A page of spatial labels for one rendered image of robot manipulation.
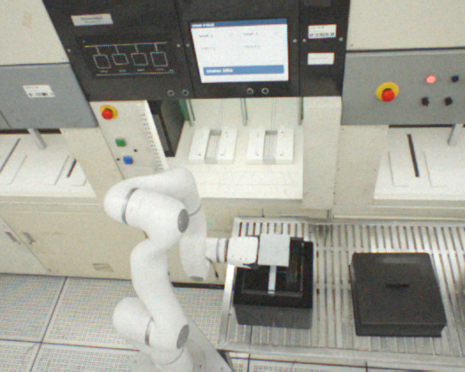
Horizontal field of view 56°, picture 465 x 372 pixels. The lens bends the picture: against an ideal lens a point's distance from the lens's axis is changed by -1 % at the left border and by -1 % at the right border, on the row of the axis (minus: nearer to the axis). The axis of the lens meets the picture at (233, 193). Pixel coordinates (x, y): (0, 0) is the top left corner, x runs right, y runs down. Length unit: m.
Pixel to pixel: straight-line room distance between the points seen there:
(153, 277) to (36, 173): 1.31
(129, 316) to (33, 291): 1.77
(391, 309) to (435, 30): 0.90
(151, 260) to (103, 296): 1.70
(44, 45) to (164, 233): 0.80
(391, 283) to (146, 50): 1.14
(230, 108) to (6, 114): 1.07
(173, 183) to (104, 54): 0.54
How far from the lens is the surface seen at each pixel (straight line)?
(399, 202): 1.92
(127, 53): 1.48
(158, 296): 1.22
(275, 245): 1.47
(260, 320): 1.64
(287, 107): 2.29
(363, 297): 1.65
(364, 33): 1.38
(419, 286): 1.71
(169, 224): 1.04
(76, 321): 2.81
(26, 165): 2.44
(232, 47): 1.39
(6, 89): 1.77
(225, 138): 2.10
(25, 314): 2.99
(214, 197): 1.90
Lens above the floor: 2.32
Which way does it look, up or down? 50 degrees down
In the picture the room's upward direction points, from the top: 10 degrees counter-clockwise
